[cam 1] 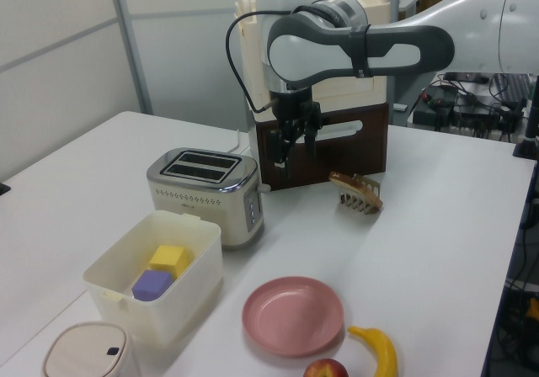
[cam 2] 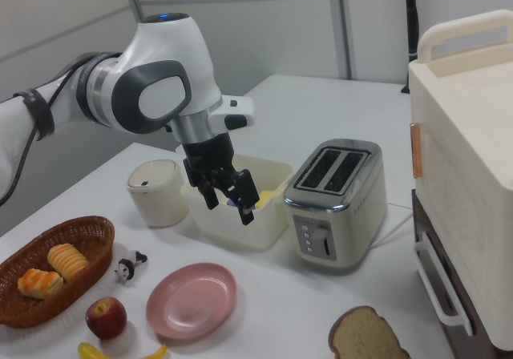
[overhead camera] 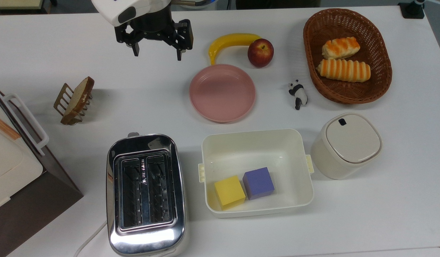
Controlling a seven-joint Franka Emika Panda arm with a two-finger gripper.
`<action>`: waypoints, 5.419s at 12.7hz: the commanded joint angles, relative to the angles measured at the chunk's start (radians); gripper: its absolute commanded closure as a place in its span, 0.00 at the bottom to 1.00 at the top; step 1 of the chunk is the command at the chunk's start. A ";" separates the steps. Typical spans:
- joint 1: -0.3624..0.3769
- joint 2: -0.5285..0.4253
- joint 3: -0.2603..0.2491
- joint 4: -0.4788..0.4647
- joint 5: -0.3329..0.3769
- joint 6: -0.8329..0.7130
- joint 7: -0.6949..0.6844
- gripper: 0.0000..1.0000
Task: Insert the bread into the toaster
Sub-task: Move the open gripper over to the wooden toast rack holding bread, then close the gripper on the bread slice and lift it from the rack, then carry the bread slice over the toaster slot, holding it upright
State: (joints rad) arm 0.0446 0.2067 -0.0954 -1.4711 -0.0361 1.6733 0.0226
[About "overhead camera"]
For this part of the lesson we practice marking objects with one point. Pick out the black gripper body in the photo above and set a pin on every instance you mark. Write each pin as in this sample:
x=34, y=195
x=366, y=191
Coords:
x=154, y=28

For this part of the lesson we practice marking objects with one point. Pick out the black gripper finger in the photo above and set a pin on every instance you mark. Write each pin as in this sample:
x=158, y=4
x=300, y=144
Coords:
x=135, y=50
x=179, y=54

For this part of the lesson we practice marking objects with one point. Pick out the brown-crusted bread slice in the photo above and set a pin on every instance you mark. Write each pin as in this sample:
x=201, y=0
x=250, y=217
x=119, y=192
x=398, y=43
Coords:
x=78, y=100

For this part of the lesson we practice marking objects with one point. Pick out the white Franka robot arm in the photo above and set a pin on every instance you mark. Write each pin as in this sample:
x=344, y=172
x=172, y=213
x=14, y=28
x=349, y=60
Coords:
x=113, y=10

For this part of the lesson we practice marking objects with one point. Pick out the chrome and cream toaster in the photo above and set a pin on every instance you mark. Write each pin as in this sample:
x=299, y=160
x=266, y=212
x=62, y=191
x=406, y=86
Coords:
x=146, y=194

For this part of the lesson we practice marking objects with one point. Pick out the short striped bread roll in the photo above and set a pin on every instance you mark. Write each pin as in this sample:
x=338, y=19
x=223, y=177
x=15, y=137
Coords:
x=340, y=48

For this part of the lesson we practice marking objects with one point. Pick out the long striped bread roll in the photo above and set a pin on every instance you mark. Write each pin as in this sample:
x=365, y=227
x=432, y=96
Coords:
x=344, y=70

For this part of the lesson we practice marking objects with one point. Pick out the yellow banana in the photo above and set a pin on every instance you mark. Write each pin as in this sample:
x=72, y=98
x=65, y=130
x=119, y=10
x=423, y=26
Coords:
x=229, y=40

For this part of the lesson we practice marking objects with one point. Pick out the pink round plate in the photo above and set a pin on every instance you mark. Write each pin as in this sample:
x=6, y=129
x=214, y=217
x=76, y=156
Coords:
x=222, y=93

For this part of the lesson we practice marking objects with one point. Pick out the red apple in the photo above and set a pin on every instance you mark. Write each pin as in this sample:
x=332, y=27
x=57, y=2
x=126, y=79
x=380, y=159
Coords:
x=260, y=53

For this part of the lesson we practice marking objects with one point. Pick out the metal toast rack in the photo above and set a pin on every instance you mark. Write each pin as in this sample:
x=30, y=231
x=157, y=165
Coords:
x=64, y=100

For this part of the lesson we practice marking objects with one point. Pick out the cream plastic storage box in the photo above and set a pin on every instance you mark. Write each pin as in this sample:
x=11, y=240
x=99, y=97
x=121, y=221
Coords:
x=255, y=150

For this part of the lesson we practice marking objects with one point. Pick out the panda figurine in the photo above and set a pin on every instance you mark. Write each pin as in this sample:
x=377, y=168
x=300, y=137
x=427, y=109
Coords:
x=298, y=93

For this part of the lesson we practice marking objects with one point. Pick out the yellow cube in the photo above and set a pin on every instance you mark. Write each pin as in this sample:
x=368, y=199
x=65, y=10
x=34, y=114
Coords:
x=229, y=191

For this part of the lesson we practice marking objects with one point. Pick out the purple cube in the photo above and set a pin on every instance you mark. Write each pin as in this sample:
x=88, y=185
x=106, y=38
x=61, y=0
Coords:
x=258, y=182

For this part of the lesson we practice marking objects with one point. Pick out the brown drawer cabinet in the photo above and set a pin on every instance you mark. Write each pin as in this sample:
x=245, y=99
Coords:
x=34, y=210

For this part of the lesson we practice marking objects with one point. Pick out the cream lidded trash can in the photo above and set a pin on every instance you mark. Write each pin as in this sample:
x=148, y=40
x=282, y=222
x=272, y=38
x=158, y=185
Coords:
x=348, y=144

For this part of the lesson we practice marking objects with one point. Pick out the brown wicker basket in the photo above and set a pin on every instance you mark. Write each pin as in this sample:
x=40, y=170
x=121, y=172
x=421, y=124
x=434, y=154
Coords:
x=378, y=60

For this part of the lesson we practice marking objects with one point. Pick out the black camera stand base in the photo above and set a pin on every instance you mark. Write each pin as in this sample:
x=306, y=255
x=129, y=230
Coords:
x=412, y=10

